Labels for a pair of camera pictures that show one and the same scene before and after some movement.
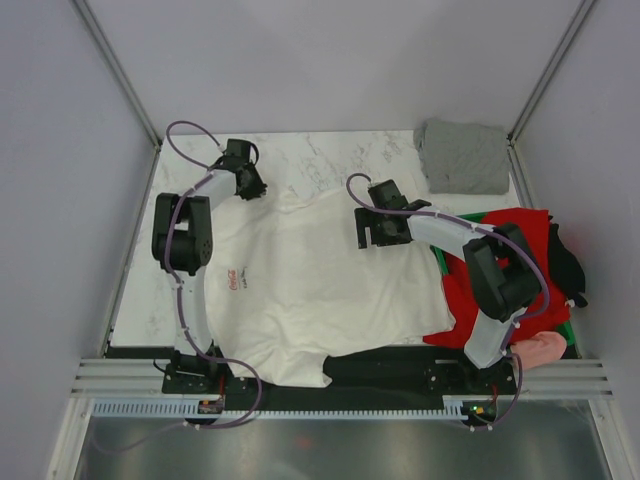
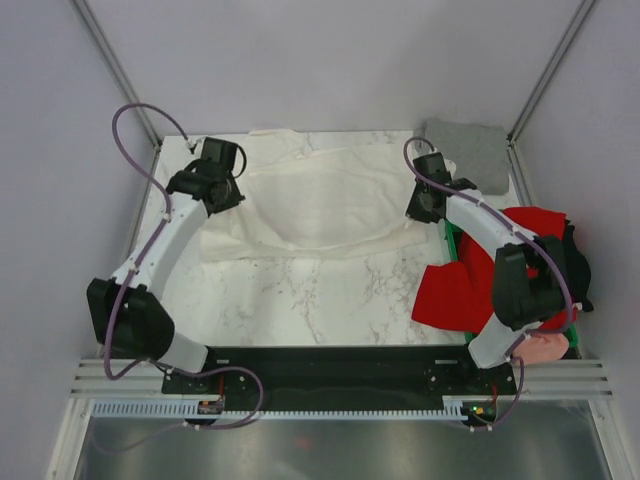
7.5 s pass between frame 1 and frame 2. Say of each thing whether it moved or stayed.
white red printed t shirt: moved
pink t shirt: stayed
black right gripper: moved
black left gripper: moved
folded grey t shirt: stayed
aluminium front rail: stayed
